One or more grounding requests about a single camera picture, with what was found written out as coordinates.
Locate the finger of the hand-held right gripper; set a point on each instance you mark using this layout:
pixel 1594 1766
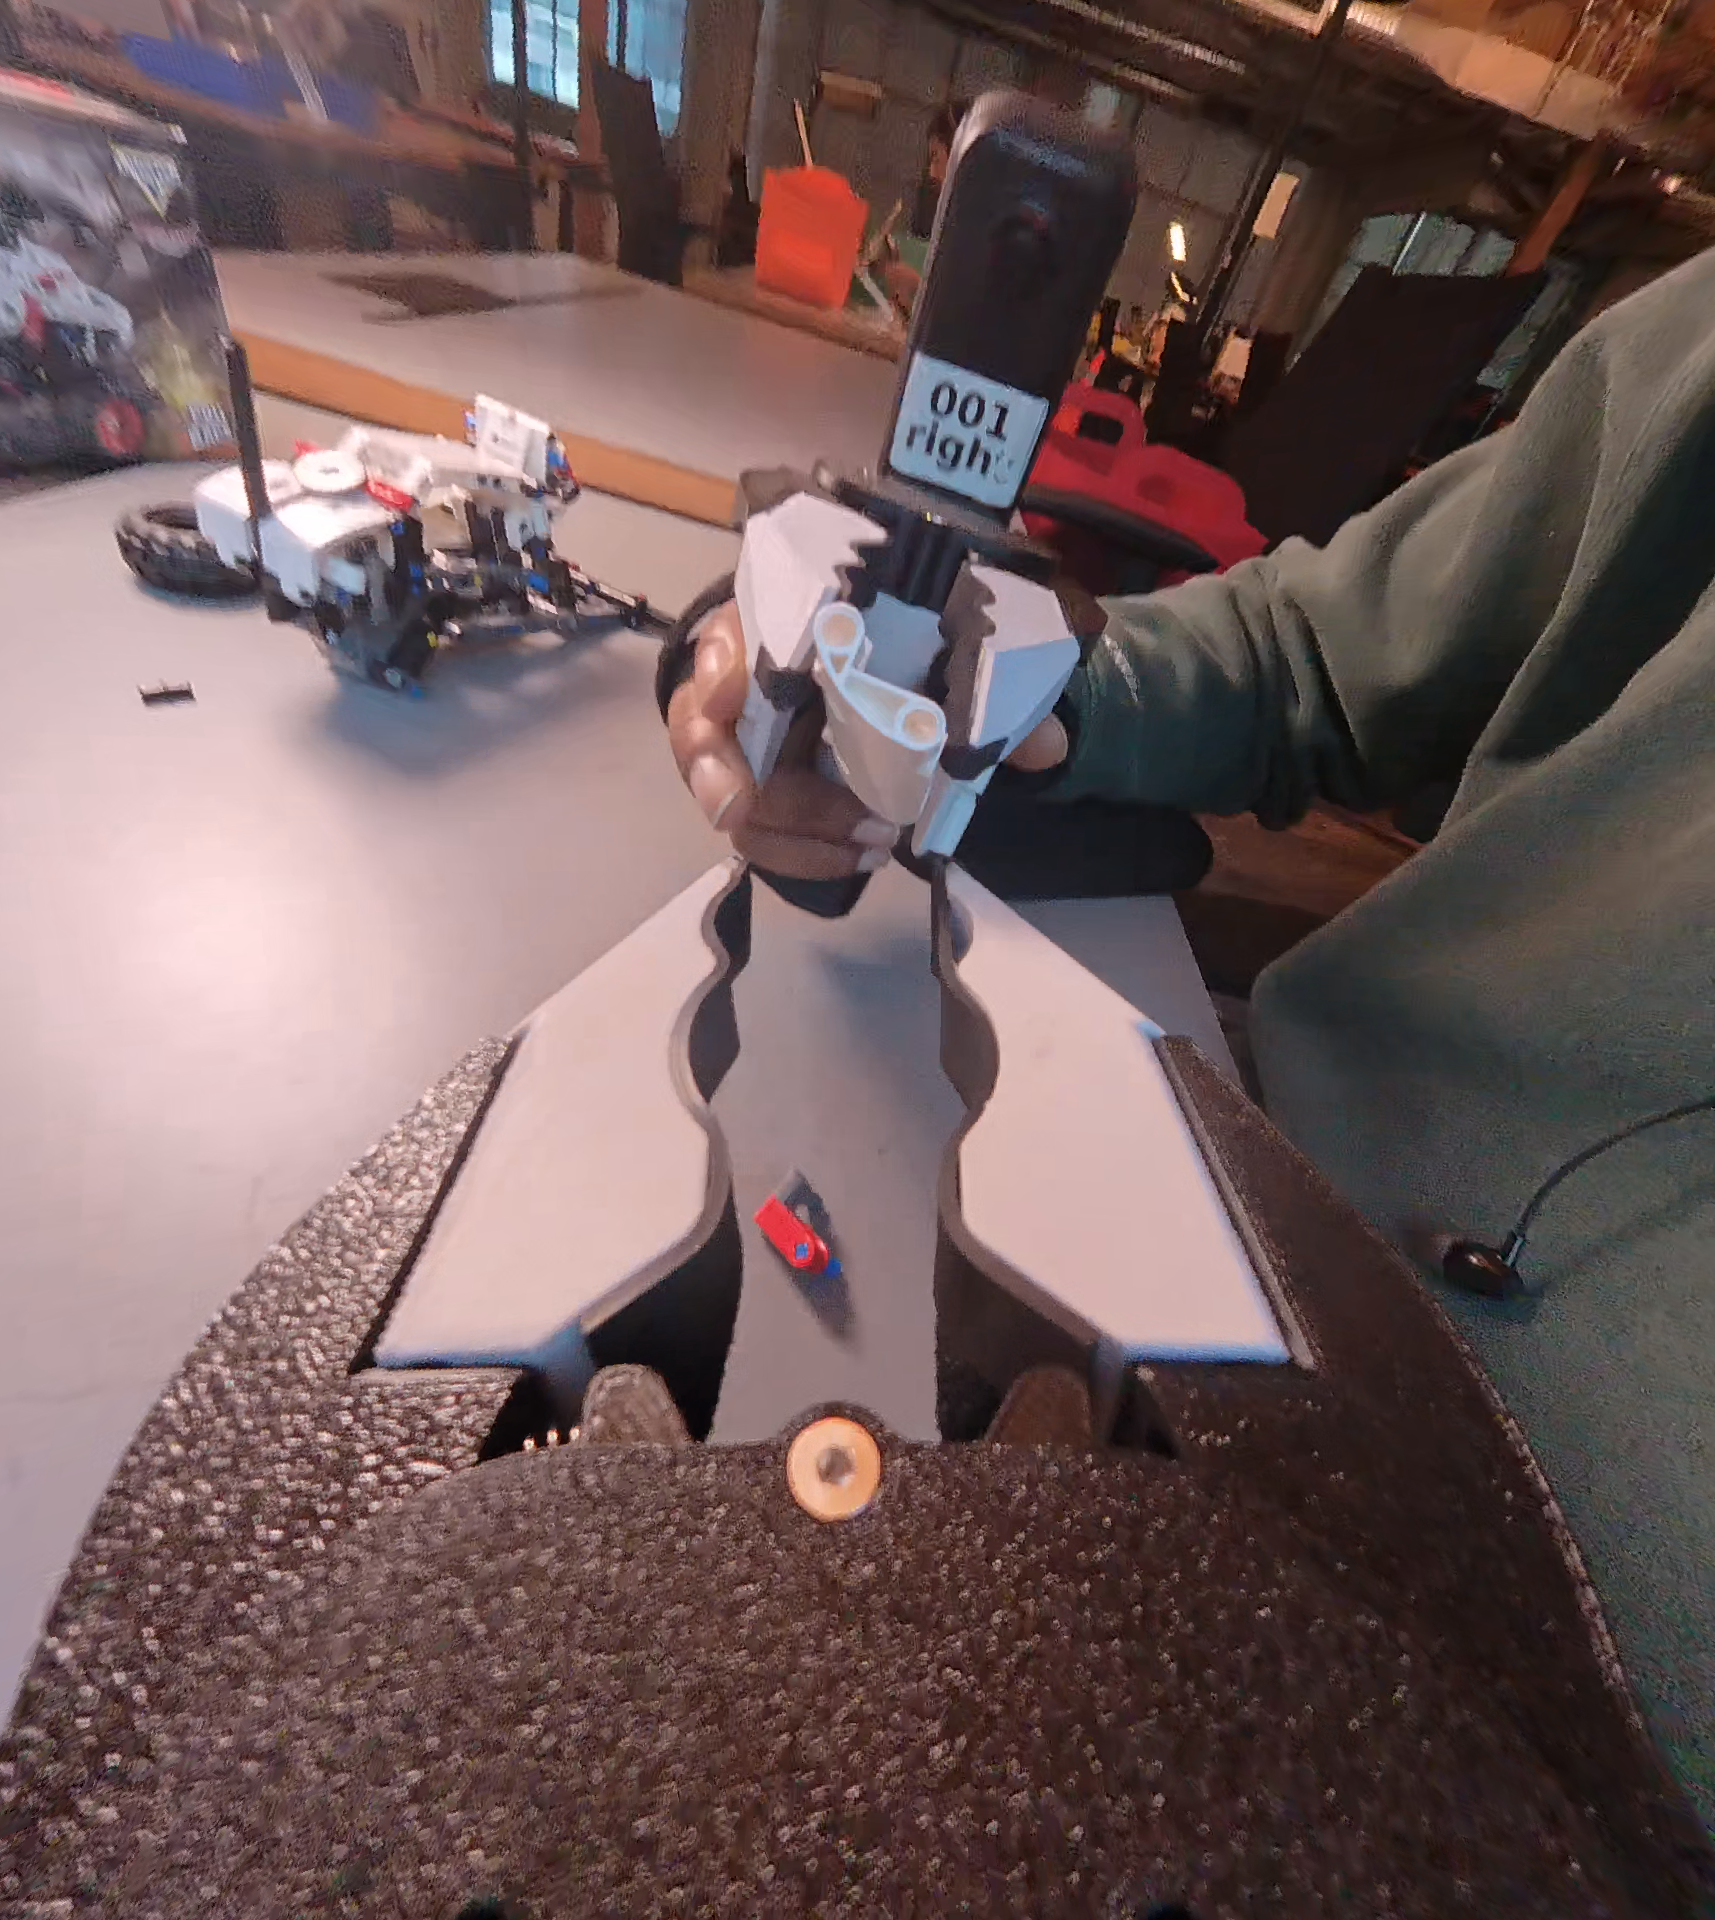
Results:
pixel 1022 661
pixel 782 600

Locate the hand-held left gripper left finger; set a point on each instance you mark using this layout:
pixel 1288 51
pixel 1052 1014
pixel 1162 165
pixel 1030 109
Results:
pixel 559 1184

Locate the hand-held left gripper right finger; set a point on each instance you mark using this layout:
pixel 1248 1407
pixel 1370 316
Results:
pixel 1098 1184

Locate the person's right forearm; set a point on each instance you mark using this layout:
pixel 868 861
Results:
pixel 1248 690

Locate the person's right hand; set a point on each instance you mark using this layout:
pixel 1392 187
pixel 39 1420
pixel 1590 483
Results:
pixel 700 721

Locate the red chair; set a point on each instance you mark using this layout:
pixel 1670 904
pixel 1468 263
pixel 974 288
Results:
pixel 1142 481

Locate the black partition panels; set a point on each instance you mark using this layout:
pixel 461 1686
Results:
pixel 1382 375

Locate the black earbud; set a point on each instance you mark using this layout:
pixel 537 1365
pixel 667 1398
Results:
pixel 1480 1268

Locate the white black toy truck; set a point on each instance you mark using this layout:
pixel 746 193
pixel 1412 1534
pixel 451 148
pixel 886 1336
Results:
pixel 333 540

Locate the black table mat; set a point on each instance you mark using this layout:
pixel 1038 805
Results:
pixel 423 292

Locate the window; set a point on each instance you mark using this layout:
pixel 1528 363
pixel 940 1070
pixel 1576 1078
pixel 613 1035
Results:
pixel 559 45

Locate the black toy tyre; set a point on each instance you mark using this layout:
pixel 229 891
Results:
pixel 167 553

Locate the black toy pin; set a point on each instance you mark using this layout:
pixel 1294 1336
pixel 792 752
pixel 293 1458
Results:
pixel 167 693

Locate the printed toy truck box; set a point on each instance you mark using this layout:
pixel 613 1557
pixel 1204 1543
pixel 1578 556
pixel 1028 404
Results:
pixel 33 300

